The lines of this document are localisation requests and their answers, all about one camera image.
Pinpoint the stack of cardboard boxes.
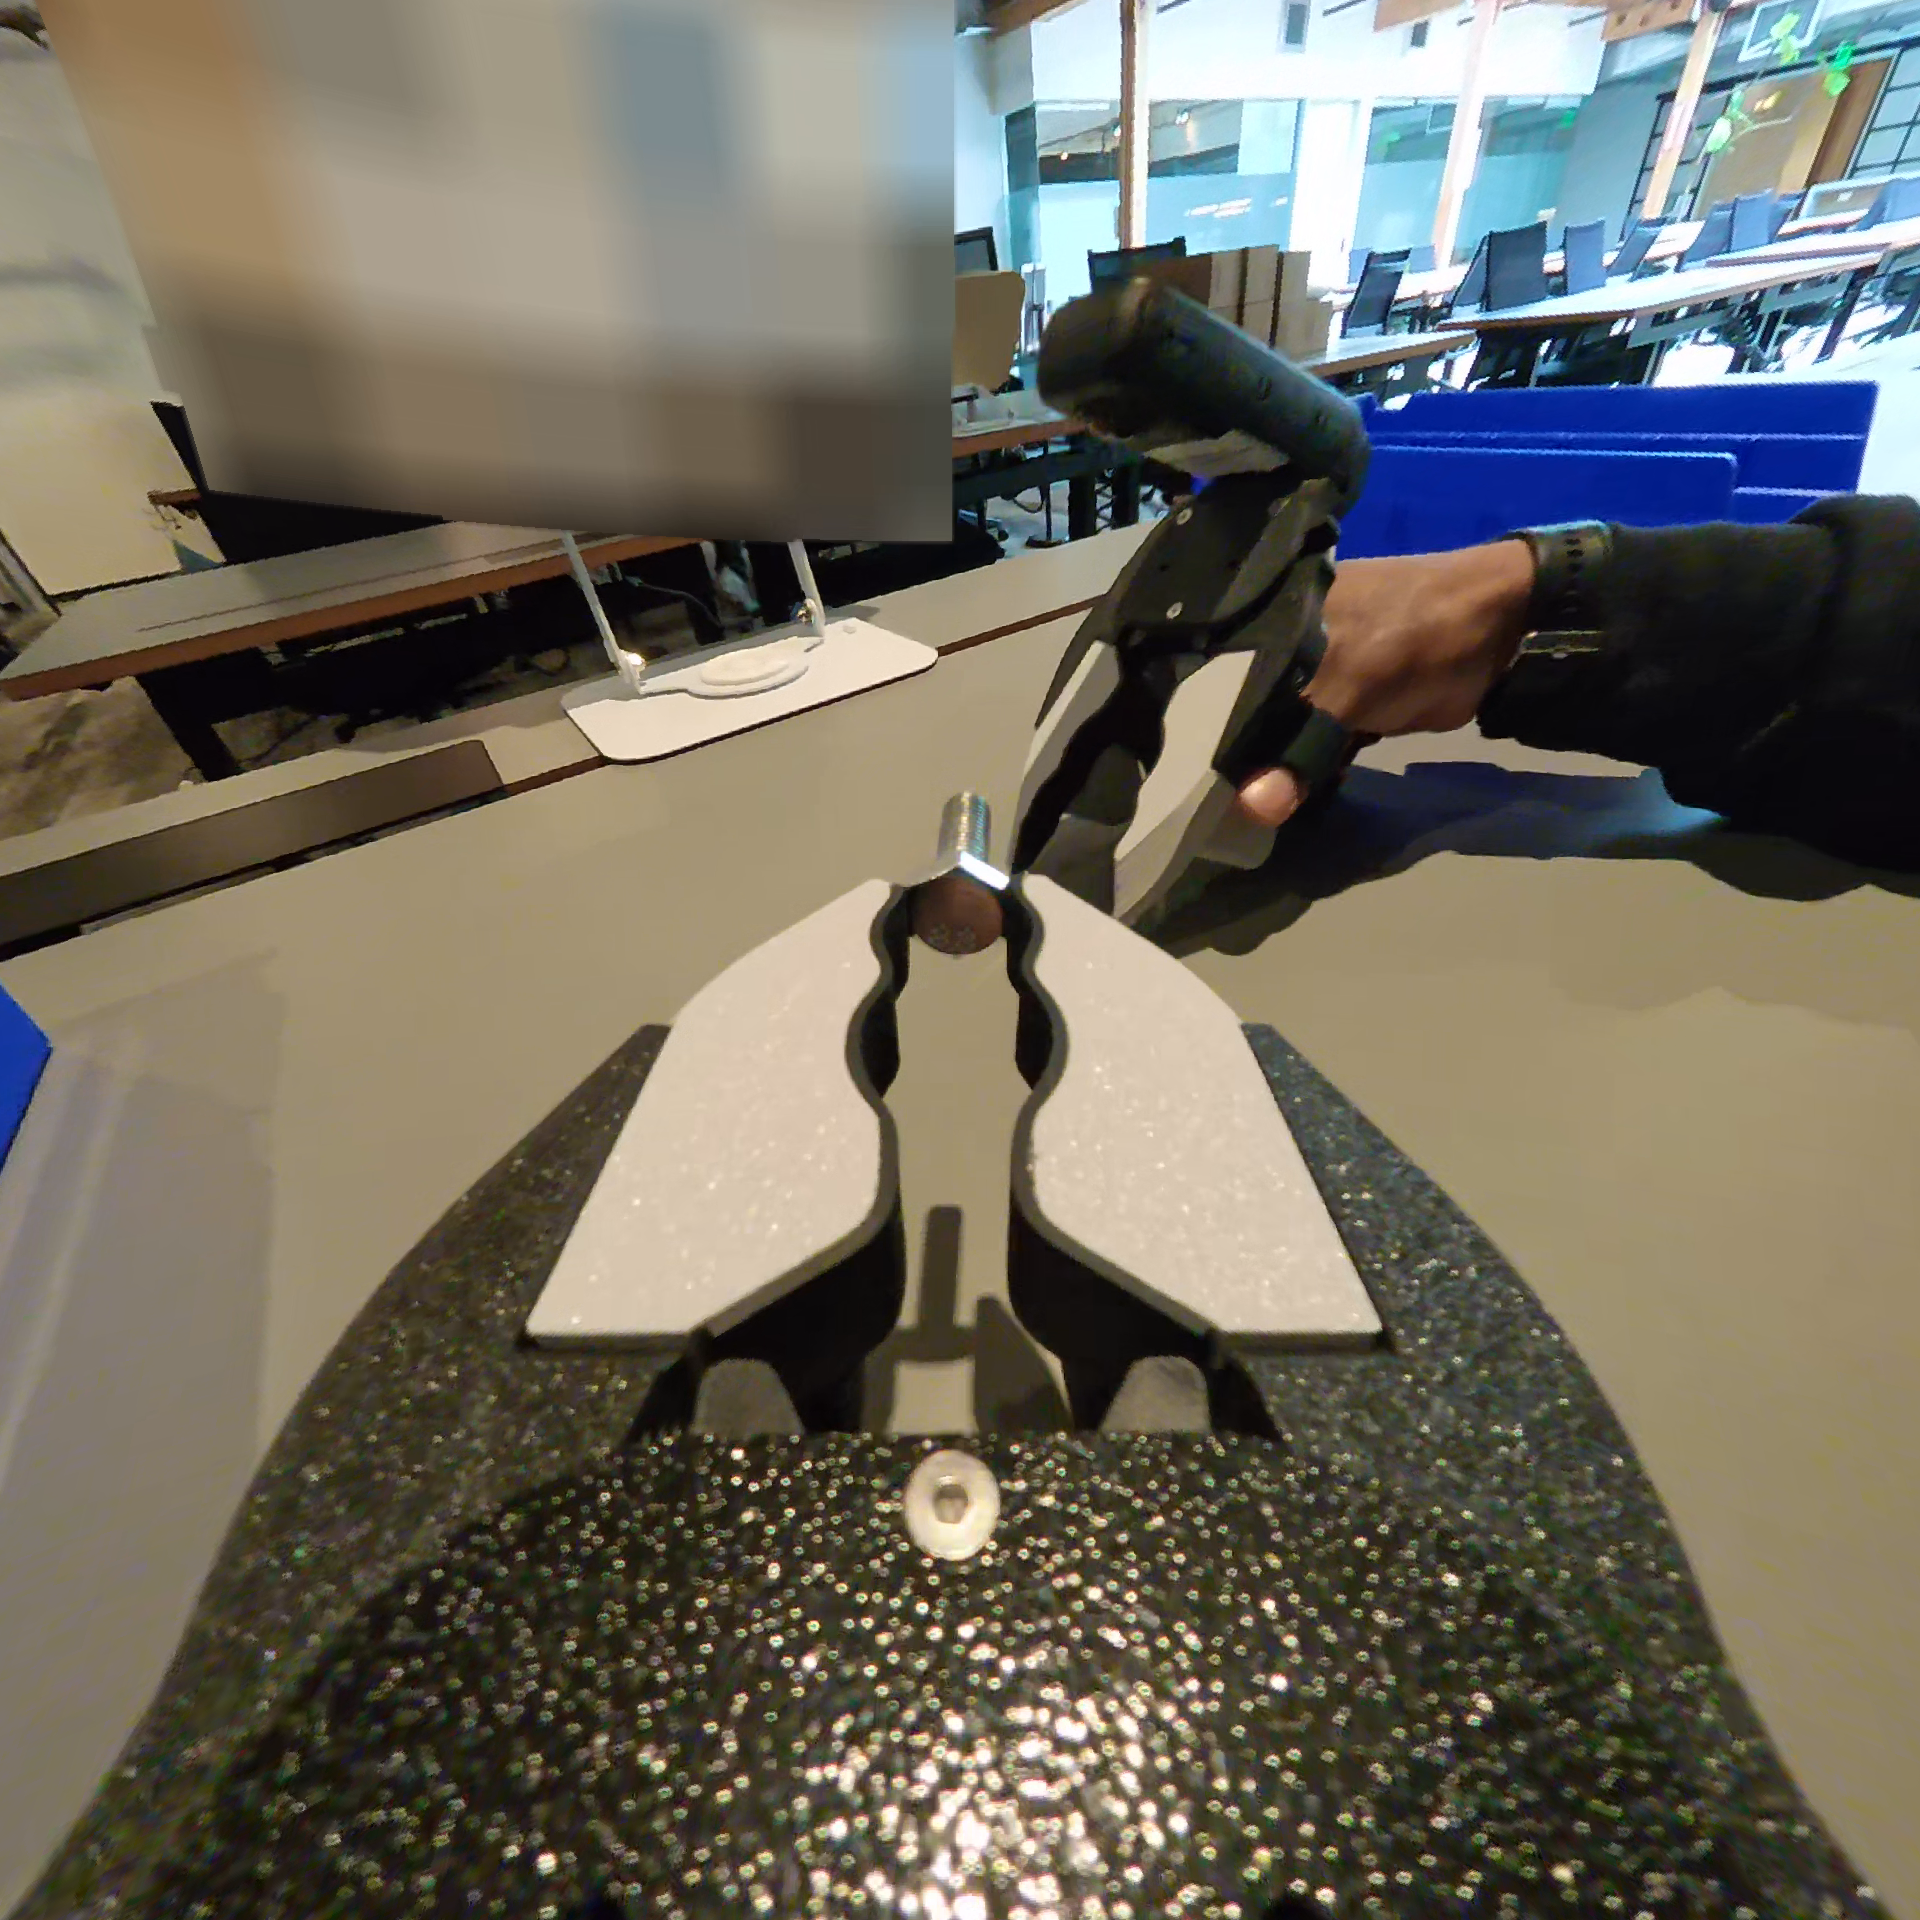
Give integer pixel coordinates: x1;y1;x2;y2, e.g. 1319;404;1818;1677
1187;248;1337;355

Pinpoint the row of office chairs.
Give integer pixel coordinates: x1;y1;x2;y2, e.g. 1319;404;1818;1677
1337;197;1920;375

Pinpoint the blue plastic bin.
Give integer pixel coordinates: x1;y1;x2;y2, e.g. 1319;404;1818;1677
0;994;59;1175
1350;382;1877;560

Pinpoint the row of long office desks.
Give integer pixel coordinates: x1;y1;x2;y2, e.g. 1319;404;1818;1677
1437;248;1920;387

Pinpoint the person's right hand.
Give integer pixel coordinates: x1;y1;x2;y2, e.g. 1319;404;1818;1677
1234;534;1543;829

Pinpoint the black wristwatch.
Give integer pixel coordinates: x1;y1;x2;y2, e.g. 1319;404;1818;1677
1509;519;1619;666

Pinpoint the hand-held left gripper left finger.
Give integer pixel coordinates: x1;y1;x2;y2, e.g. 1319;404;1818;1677
522;872;915;1359

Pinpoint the green plant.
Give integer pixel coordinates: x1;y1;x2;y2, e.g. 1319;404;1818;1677
1703;0;1865;169

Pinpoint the white monitor stand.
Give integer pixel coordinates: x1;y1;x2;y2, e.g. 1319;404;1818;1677
561;534;938;761

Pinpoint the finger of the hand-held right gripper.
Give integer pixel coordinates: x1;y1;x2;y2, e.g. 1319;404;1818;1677
1115;656;1277;925
1016;598;1199;872

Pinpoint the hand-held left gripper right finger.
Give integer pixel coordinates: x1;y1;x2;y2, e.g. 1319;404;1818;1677
999;866;1386;1348

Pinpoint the dark top office desk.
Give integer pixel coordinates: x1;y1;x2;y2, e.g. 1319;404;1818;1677
0;519;710;778

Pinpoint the wooden pillar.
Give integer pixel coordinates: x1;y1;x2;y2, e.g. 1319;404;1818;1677
1118;0;1151;253
1641;0;1722;226
1431;0;1502;261

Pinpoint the person's right forearm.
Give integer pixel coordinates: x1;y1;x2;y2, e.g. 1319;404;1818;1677
1481;493;1920;905

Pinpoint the silver hex bolt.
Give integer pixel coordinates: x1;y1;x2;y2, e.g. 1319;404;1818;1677
899;791;1025;952

